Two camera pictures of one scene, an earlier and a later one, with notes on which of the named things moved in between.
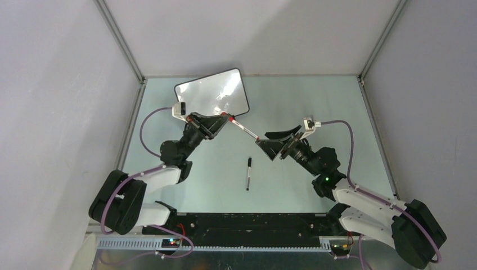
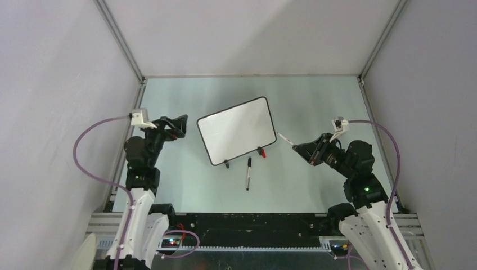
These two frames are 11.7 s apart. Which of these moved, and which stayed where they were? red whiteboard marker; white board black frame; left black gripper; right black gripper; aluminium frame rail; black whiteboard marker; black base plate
Moved: white board black frame; red whiteboard marker; left black gripper; right black gripper
Stayed: black base plate; aluminium frame rail; black whiteboard marker
